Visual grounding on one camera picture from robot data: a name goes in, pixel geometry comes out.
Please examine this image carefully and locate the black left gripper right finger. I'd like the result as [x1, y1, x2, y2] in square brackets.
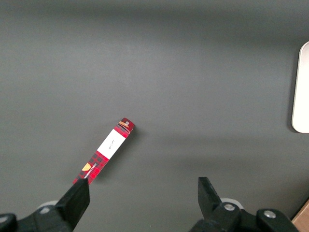
[188, 177, 300, 232]

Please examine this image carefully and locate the red plaid cardboard box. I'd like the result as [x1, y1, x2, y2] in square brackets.
[72, 117, 135, 186]

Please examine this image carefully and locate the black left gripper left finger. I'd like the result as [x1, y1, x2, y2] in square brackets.
[0, 178, 91, 232]

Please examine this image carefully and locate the wooden drawer cabinet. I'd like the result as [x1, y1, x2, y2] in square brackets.
[291, 197, 309, 232]

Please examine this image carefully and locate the beige plastic tray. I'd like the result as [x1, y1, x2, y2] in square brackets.
[291, 41, 309, 133]

